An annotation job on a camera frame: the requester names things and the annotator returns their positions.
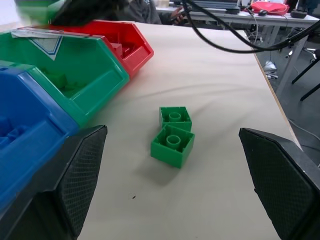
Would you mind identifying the black office chair base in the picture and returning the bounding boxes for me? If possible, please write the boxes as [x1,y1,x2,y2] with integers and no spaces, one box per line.
[285,46,320,102]

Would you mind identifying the dark laptop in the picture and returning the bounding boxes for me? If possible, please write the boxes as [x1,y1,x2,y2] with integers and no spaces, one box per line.
[191,0,241,15]

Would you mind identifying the green plastic storage bin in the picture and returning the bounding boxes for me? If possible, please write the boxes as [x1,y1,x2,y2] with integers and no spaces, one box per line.
[0,28,131,127]

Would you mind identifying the red plastic storage bin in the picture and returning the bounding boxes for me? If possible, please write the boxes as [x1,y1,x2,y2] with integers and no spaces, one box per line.
[18,19,155,80]

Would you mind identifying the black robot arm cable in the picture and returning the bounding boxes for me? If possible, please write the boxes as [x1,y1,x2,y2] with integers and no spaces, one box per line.
[181,0,320,54]
[187,0,256,50]

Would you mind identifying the red bag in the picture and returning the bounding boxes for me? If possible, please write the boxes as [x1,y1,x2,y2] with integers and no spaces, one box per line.
[250,0,291,16]

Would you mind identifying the green square building block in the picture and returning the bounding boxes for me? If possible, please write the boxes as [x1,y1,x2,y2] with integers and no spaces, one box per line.
[159,106,193,132]
[150,124,196,170]

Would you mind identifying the black phone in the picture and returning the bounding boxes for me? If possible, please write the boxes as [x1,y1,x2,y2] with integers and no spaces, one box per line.
[177,8,194,20]

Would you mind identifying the red block inside bin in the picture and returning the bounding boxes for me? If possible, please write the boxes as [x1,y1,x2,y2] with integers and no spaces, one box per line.
[109,42,124,58]

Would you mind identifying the blue plastic storage bin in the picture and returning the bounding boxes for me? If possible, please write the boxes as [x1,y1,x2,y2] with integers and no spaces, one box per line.
[0,59,81,212]

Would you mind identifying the grey office desk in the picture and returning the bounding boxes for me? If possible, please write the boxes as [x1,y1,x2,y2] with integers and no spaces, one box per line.
[154,4,320,94]

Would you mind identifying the green block inside bin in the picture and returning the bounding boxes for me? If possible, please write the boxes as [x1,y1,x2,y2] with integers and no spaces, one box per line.
[44,71,69,89]

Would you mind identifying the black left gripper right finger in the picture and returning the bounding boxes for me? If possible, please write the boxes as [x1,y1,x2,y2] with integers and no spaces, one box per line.
[238,127,320,240]

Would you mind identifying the black device on desk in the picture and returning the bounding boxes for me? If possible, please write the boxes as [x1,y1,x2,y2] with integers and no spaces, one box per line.
[290,9,308,19]

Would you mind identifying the blue block inside bin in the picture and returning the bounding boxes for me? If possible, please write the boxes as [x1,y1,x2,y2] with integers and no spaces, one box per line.
[0,115,30,150]

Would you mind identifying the seated person in grey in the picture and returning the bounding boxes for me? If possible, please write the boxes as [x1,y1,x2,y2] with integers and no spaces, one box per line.
[124,0,187,26]

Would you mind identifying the white triangle sticker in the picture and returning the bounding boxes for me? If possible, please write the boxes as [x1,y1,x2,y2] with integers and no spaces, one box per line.
[11,28,63,62]

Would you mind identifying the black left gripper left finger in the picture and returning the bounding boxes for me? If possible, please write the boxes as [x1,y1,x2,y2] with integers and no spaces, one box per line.
[0,124,109,240]

